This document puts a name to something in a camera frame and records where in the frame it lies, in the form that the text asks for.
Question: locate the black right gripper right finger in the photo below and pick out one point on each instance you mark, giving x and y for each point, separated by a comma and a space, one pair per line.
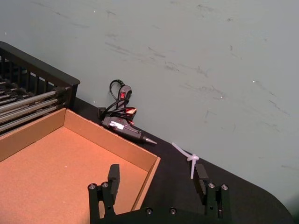
216, 200

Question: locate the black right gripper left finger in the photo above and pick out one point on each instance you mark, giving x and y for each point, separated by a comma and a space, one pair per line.
106, 196

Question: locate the shallow brown cardboard tray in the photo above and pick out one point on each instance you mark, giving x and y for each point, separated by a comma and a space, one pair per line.
58, 168

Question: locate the black rack with steel bars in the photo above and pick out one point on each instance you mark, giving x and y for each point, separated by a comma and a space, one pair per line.
35, 67

